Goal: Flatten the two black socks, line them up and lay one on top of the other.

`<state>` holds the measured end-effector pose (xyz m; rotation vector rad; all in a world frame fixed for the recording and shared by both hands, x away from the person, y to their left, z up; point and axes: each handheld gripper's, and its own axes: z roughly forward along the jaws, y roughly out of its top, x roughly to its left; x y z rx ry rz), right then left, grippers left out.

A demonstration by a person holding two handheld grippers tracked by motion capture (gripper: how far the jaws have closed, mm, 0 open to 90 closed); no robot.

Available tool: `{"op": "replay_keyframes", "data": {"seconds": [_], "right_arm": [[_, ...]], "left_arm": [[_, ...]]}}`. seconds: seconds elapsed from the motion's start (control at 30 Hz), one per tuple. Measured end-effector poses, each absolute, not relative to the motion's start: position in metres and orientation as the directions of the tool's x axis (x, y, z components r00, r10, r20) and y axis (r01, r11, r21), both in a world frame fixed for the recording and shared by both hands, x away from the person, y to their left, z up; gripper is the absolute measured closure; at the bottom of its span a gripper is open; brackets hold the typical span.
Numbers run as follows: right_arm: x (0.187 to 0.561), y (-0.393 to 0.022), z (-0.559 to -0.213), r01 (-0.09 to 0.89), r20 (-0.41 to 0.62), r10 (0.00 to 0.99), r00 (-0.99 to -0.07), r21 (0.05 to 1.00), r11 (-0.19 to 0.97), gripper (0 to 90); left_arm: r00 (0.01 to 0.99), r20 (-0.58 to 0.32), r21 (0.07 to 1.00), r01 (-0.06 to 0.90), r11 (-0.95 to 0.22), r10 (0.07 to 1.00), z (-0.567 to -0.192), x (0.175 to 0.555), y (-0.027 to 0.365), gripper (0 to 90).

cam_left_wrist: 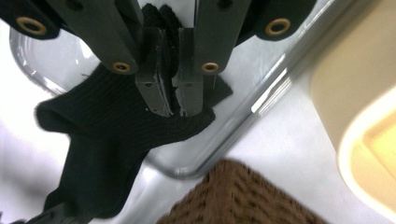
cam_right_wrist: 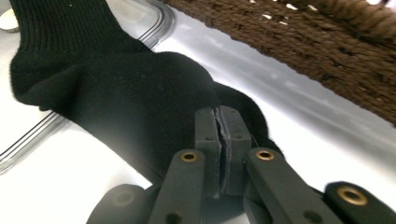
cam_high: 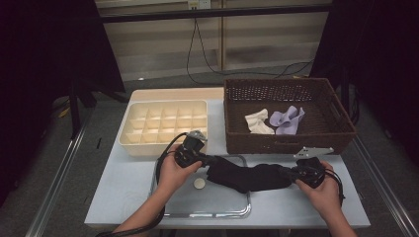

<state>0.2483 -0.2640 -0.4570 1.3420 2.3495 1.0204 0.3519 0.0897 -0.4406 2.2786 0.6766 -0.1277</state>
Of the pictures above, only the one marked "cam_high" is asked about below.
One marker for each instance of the person's right hand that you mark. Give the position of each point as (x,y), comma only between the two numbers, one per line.
(329,200)

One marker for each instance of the yellow strip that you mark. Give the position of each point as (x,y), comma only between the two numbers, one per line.
(64,113)

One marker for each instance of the small black stick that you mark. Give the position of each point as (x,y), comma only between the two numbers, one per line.
(99,143)

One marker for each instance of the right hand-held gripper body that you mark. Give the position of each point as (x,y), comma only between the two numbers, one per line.
(311,171)

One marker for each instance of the person's left hand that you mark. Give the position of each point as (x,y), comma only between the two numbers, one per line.
(171,179)

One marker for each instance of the purple sock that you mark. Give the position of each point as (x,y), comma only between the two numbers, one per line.
(286,123)

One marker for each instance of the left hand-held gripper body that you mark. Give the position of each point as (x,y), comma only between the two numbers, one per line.
(192,144)

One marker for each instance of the black horizontal bar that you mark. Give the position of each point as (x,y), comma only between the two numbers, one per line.
(214,13)

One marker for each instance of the white sock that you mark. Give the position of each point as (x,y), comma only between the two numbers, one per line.
(258,125)

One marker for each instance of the black metal stand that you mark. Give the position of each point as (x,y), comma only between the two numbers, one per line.
(75,115)

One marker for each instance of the brown woven basket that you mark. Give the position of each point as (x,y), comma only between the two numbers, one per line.
(240,144)

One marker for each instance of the black sock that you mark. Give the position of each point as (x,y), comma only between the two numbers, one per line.
(247,177)

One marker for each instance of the cream divided storage box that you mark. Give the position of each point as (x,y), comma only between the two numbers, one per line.
(148,149)

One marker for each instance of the light wooden board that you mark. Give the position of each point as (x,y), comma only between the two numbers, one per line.
(171,94)

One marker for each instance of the white wall power outlet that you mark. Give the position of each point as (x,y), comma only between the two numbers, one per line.
(204,4)

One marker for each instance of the black curtain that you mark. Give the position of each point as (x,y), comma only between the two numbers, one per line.
(39,65)
(378,49)

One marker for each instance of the clear plastic box lid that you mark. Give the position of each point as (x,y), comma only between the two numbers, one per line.
(214,204)

